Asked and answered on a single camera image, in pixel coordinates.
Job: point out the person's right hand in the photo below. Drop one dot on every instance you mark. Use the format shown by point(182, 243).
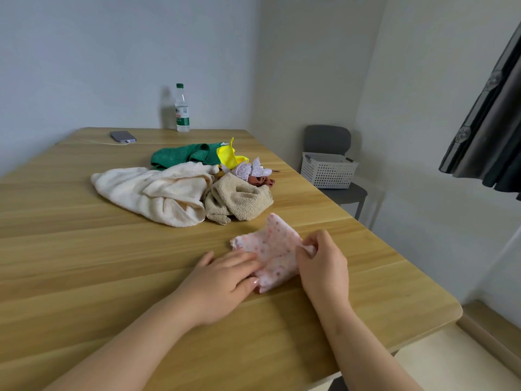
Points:
point(325, 276)

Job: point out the person's left hand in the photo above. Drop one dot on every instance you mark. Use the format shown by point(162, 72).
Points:
point(215, 289)

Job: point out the pink dotted cloth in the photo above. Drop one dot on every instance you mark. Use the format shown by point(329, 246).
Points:
point(272, 248)

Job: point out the tan brown towel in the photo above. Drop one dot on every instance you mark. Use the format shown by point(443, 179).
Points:
point(240, 199)

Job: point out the white plastic basket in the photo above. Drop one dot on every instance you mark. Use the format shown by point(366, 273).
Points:
point(329, 173)

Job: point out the small white towel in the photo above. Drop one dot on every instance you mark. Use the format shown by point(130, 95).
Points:
point(150, 191)

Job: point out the lilac dotted white cloth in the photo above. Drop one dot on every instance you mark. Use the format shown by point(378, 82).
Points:
point(252, 171)

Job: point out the yellow cloth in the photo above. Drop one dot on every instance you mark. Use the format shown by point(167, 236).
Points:
point(230, 156)

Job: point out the green cloth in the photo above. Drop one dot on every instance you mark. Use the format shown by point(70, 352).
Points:
point(179, 155)

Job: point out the person's left forearm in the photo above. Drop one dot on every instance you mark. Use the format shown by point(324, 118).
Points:
point(122, 358)

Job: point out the person's right forearm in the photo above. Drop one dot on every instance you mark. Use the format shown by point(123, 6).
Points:
point(366, 354)

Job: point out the wooden table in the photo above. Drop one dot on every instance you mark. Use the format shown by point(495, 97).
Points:
point(81, 260)

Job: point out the grey chair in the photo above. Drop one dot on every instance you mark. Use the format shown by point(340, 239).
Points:
point(327, 138)

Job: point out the grey smartphone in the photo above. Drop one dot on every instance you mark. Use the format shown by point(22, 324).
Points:
point(122, 136)

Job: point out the clear green-label water bottle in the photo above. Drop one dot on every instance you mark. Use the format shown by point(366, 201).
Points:
point(182, 109)

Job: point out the dark grey curtain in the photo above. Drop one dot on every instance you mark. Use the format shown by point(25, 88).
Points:
point(486, 130)

